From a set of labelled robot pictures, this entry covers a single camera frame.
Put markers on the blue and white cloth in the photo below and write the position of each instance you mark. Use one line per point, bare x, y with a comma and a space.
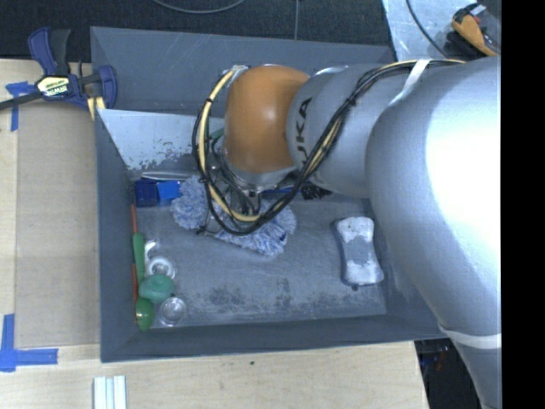
272, 232

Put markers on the grey metal bin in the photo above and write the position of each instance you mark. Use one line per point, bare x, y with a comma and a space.
238, 279

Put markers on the blue box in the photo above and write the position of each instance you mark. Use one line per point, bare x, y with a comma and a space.
147, 193

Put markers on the grey and white sponge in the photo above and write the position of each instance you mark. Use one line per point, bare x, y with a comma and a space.
357, 249

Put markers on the orange thin stick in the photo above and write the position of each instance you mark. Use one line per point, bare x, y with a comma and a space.
133, 220

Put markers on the green plastic spoon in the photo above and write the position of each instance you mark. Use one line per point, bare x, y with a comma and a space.
139, 254

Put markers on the green round lid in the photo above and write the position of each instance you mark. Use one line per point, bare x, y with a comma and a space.
156, 288

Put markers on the clear glass cup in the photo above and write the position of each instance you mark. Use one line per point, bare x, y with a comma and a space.
172, 310

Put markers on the pale wood flat board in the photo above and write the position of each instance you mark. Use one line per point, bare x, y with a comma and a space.
55, 228

